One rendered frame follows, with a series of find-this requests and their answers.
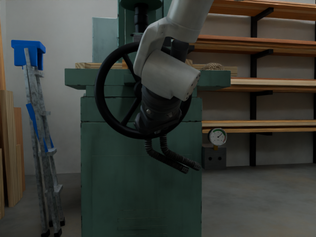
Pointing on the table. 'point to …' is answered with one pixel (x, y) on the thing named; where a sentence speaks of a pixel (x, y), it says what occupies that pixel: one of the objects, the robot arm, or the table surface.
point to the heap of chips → (212, 67)
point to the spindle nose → (140, 17)
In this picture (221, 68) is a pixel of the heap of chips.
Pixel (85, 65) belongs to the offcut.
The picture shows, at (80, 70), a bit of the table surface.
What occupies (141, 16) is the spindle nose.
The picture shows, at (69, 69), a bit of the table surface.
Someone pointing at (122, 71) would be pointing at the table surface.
